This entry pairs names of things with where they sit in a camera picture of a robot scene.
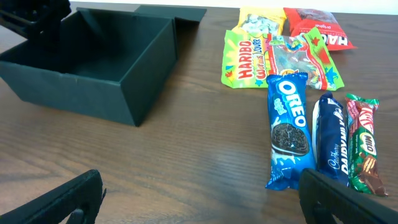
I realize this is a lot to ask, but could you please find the yellow candy bag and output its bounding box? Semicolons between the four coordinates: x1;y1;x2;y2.
232;7;287;35

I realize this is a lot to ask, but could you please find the green red Milo bar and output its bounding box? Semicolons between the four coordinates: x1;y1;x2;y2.
346;93;387;197

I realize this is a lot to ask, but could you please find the red Hacks candy bag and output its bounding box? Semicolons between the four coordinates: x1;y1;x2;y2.
284;7;356;51

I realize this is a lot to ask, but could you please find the dark blue Dairy Milk bar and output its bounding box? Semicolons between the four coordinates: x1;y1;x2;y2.
312;91;349;187

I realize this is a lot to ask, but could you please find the green Haribo gummy bag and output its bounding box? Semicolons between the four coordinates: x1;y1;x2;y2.
221;27;345;91

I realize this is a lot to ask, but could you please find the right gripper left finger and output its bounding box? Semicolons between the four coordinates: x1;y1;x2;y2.
1;169;106;223

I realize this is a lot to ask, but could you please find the black gift box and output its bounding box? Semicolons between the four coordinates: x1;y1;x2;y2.
1;6;206;126

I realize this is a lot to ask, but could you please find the blue Oreo cookie pack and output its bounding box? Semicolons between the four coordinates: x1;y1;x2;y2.
266;73;316;190

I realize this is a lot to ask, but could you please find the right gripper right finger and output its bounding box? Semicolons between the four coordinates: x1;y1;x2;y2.
298;169;397;224

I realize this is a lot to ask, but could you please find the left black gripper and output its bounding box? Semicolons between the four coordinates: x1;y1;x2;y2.
1;0;72;50

